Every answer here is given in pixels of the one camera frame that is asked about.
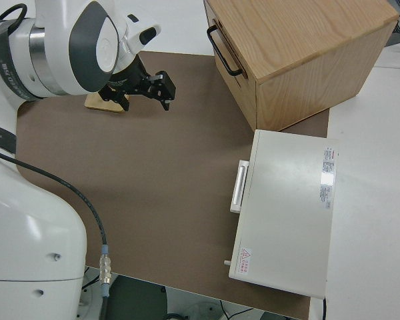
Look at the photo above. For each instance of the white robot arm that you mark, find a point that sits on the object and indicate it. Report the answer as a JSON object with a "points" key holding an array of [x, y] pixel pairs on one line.
{"points": [[26, 216]]}

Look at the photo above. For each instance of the small wooden block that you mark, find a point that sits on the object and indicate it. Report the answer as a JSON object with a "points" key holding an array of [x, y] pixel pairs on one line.
{"points": [[98, 103]]}

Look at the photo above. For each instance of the brown table mat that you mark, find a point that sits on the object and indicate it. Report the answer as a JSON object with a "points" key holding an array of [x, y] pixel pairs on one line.
{"points": [[153, 183]]}

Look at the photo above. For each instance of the light wooden cabinet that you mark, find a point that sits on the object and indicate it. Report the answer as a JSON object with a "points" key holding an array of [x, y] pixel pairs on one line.
{"points": [[303, 40]]}

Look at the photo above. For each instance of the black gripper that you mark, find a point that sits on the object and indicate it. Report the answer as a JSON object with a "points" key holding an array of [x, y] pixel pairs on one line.
{"points": [[143, 85]]}

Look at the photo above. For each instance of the white toaster oven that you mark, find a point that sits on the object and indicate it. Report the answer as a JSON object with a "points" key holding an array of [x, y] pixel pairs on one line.
{"points": [[286, 216]]}

